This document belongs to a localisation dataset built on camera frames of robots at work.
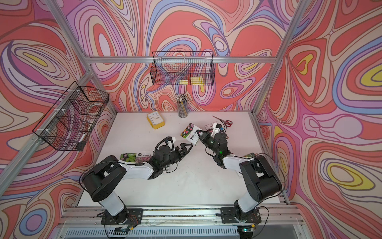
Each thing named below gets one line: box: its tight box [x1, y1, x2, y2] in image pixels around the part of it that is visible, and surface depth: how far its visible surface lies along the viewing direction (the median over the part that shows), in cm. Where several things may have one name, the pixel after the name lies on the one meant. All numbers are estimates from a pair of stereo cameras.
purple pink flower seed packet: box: [204, 121, 218, 131], surface depth 113 cm
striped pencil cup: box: [176, 93, 189, 119], surface depth 110 cm
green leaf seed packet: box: [119, 152, 137, 163], surface depth 98 cm
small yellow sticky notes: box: [179, 79, 189, 85], surface depth 84 cm
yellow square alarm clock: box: [146, 111, 166, 130], surface depth 114 cm
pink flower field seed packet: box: [135, 151, 154, 163], surface depth 98 cm
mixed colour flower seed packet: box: [180, 122, 203, 146], surface depth 90 cm
